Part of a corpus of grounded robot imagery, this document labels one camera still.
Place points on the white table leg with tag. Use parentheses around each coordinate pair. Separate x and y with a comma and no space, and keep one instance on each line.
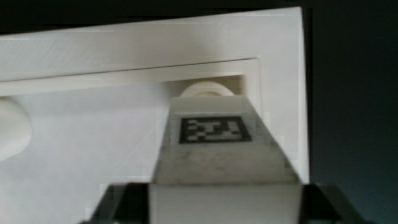
(224,180)

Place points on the white square tabletop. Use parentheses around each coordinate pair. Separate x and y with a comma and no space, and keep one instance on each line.
(89,80)

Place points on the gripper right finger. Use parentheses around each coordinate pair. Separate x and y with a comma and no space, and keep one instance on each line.
(326,207)

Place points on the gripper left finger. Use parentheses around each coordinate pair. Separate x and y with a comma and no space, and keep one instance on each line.
(123,207)

